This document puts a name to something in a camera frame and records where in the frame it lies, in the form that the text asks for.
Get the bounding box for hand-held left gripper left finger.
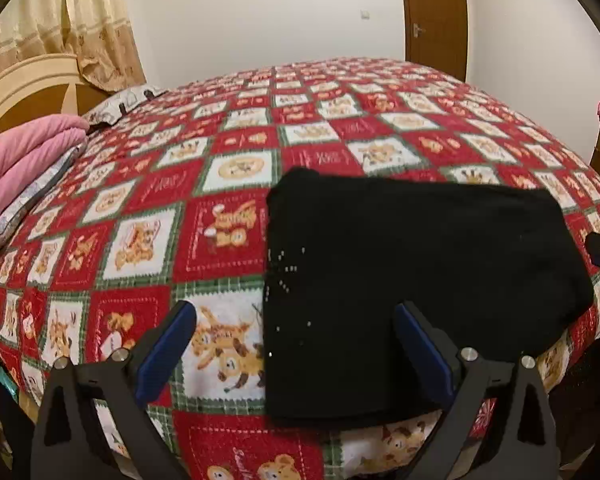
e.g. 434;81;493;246
30;300;198;480

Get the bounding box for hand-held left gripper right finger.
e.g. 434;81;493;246
394;301;561;480

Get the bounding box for black pants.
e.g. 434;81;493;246
262;167;595;428

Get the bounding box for bed with red bear quilt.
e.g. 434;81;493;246
0;56;600;480

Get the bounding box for grey patterned pillow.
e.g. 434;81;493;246
0;142;86;266

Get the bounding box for folded pink blanket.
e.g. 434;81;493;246
0;114;90;241

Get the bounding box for white patterned pillow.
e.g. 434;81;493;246
82;85;171;128

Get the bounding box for brown wooden door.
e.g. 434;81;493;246
399;0;470;83

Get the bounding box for cream wooden headboard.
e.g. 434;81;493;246
0;54;111;136

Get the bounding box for beige floral curtain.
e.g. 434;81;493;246
0;0;147;93

